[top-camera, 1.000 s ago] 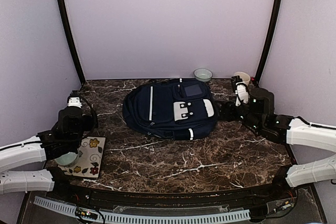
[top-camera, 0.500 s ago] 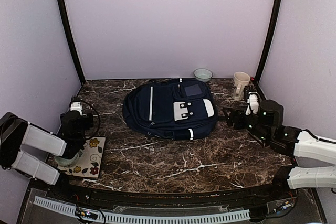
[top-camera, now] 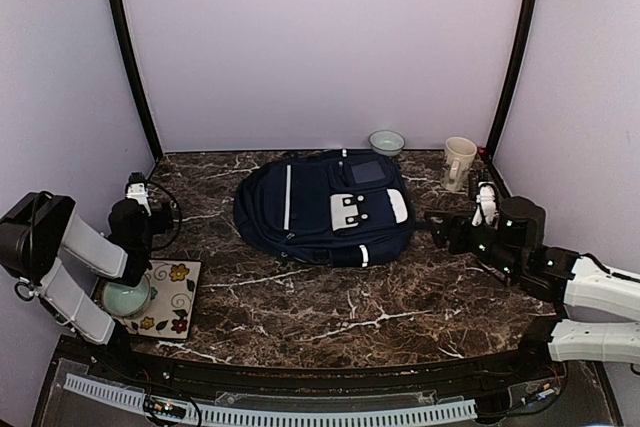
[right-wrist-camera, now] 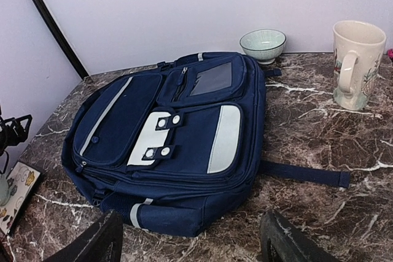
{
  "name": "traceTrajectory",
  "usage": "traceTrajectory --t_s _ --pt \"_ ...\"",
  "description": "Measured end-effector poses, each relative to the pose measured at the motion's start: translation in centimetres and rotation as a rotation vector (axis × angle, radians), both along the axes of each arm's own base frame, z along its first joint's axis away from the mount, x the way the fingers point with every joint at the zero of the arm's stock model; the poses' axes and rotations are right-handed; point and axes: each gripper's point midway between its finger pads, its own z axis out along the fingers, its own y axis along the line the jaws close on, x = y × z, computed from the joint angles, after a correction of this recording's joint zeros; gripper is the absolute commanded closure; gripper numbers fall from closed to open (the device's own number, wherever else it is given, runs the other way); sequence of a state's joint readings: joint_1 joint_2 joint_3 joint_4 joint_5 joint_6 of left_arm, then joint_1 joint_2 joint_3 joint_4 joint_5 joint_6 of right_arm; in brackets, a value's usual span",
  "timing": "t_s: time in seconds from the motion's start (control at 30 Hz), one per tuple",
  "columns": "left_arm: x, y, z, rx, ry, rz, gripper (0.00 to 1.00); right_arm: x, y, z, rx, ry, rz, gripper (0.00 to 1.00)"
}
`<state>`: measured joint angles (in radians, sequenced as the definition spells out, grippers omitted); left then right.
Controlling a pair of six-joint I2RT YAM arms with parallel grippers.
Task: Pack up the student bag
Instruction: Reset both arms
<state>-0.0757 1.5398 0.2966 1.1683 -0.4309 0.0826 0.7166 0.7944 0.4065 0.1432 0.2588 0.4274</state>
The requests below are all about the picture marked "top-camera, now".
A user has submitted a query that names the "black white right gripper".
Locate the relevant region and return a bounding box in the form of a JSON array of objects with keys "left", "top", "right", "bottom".
[{"left": 425, "top": 209, "right": 523, "bottom": 280}]

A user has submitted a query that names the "navy blue student backpack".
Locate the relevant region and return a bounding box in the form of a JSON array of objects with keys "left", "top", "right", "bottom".
[{"left": 233, "top": 149, "right": 415, "bottom": 268}]

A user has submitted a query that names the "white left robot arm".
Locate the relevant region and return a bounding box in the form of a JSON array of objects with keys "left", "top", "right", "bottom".
[{"left": 1, "top": 172, "right": 182, "bottom": 383}]

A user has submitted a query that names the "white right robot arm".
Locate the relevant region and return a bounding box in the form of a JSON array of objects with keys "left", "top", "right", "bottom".
[{"left": 424, "top": 181, "right": 639, "bottom": 381}]

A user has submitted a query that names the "cream coral pattern mug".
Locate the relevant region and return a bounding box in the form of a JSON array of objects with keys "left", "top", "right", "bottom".
[{"left": 442, "top": 137, "right": 477, "bottom": 192}]

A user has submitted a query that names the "small celadon bowl at back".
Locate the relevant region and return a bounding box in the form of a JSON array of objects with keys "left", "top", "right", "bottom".
[{"left": 369, "top": 130, "right": 406, "bottom": 157}]

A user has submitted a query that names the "floral square plate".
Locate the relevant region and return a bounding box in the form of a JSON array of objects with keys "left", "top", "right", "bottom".
[{"left": 106, "top": 259, "right": 201, "bottom": 340}]

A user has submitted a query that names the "celadon cup on plate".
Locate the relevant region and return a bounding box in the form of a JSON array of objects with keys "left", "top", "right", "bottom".
[{"left": 102, "top": 276, "right": 151, "bottom": 318}]

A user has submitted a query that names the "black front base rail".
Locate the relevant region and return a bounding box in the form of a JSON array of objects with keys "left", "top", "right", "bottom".
[{"left": 54, "top": 335, "right": 575, "bottom": 398}]

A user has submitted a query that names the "black enclosure corner post left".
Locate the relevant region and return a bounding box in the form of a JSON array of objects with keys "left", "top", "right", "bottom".
[{"left": 108, "top": 0, "right": 164, "bottom": 162}]

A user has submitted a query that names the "black enclosure corner post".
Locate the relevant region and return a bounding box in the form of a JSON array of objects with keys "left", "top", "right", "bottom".
[
  {"left": 484, "top": 0, "right": 536, "bottom": 163},
  {"left": 108, "top": 0, "right": 164, "bottom": 162}
]

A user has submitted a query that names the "black enclosure corner post right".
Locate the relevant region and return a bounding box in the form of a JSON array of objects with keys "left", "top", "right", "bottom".
[{"left": 484, "top": 0, "right": 536, "bottom": 163}]

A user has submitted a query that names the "white slotted cable duct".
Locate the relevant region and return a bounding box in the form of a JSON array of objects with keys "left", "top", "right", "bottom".
[{"left": 63, "top": 374, "right": 478, "bottom": 427}]

